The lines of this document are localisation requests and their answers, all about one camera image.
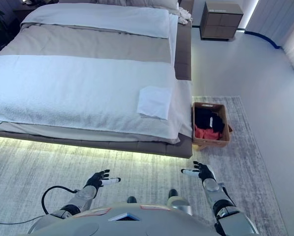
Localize grey patterned rug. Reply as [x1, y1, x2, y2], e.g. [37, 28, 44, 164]
[0, 95, 289, 236]

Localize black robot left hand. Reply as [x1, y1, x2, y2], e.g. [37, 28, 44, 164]
[84, 169, 122, 190]

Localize grey pillow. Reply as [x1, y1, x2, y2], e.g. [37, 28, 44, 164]
[126, 0, 181, 11]

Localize silver robot right leg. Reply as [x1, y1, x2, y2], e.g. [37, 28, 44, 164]
[166, 188, 194, 217]

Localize black clothes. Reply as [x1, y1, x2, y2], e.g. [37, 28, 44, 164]
[194, 106, 226, 135]

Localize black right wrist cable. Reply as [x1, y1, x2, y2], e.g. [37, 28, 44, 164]
[220, 183, 236, 207]

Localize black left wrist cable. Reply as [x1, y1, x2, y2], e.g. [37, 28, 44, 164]
[0, 185, 76, 226]

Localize grey and white duvet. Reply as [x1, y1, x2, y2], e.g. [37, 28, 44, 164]
[0, 2, 179, 65]

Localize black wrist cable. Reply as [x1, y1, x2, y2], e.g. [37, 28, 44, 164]
[220, 183, 236, 207]
[0, 185, 76, 226]

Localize brown wooden nightstand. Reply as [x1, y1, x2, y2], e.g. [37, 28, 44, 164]
[199, 0, 244, 41]

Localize brown woven laundry basket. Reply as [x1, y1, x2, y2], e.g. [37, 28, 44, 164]
[191, 102, 234, 149]

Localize orange garment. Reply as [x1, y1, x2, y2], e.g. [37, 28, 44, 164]
[195, 126, 223, 141]

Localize crumpled white cloth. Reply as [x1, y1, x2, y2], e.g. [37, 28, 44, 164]
[177, 6, 194, 26]

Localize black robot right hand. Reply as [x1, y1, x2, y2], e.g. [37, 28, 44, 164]
[180, 161, 217, 183]

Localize white cloth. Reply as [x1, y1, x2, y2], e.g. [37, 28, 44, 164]
[177, 6, 194, 26]
[136, 85, 173, 120]

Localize grey robot torso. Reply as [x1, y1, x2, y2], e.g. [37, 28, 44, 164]
[26, 201, 221, 236]

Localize blue floor cable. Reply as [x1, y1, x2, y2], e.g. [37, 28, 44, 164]
[236, 28, 282, 50]

